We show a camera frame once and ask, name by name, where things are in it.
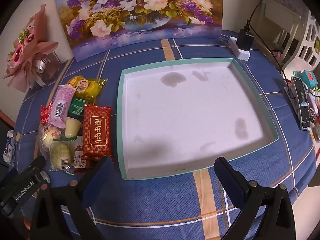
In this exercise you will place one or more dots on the pink snack packet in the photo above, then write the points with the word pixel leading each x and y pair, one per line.
pixel 62 103

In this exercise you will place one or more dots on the green speckled barcode packet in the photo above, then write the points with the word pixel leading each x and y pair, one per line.
pixel 60 155

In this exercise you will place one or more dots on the pink cloth bundle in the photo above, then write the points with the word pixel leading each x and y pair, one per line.
pixel 278 55

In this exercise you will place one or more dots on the teal-rimmed white box tray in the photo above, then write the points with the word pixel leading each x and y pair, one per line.
pixel 190 120

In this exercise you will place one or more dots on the smartphone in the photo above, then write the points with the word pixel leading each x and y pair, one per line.
pixel 302 105

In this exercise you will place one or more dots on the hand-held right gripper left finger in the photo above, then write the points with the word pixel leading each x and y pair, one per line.
pixel 100 177

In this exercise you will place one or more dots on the black charger adapter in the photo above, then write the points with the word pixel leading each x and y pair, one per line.
pixel 245 41

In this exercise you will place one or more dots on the small red snack packet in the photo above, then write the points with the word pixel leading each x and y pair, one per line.
pixel 45 112

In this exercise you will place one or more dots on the grey phone stand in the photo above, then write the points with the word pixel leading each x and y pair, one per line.
pixel 291 92

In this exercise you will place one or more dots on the flower painting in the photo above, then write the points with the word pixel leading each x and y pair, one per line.
pixel 140 12

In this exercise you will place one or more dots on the red patterned snack packet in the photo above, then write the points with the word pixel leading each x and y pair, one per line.
pixel 96 132

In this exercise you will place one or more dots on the teal toy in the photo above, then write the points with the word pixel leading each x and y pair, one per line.
pixel 308 77

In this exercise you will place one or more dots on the blue plaid sheet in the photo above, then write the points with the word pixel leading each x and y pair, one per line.
pixel 160 205

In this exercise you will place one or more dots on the round yellow pastry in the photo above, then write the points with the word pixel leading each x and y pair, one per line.
pixel 71 127

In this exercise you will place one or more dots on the white power strip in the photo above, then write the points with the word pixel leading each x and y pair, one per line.
pixel 243 55

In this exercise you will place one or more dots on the brown-red biscuit packet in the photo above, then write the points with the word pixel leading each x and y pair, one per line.
pixel 80 158

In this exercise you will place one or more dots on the orange and white bread packet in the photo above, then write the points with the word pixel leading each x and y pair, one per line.
pixel 48 135

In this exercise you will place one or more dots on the pink flower bouquet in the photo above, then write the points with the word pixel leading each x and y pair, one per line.
pixel 27 47

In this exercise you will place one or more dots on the dark green snack packet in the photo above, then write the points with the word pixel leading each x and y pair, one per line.
pixel 78 107

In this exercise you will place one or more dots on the pile of colourful trinkets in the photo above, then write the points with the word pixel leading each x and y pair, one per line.
pixel 315 105

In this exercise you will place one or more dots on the blue and white candy wrapper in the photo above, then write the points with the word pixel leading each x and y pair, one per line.
pixel 8 150

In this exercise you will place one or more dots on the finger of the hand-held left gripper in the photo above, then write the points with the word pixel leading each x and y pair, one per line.
pixel 27 180

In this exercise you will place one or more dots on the yellow bread packet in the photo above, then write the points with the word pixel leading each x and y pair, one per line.
pixel 85 86

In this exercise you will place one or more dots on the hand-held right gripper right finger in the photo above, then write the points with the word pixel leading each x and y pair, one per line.
pixel 226 175

